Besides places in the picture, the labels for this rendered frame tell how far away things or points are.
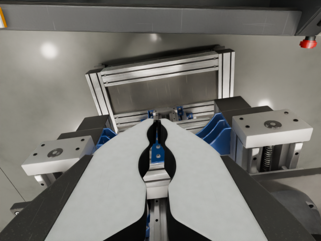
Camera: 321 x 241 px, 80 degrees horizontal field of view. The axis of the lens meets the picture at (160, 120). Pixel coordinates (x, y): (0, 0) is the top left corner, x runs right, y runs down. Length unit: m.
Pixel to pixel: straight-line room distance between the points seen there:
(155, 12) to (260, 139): 0.32
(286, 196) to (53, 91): 1.47
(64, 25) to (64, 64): 1.10
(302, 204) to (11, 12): 0.64
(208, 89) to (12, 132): 1.56
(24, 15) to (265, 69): 1.40
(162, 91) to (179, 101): 0.13
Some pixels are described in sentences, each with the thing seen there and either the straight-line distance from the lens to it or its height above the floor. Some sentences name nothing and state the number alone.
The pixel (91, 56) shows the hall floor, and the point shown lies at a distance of 1.41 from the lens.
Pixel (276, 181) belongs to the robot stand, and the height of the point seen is 1.04.
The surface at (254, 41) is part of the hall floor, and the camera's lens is 1.47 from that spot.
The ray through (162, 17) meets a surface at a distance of 0.37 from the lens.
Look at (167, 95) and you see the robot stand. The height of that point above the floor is 0.21.
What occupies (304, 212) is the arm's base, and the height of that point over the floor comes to 1.09.
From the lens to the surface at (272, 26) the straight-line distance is 0.42.
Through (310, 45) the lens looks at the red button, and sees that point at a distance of 0.64.
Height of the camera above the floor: 1.32
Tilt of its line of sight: 60 degrees down
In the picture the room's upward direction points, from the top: 178 degrees clockwise
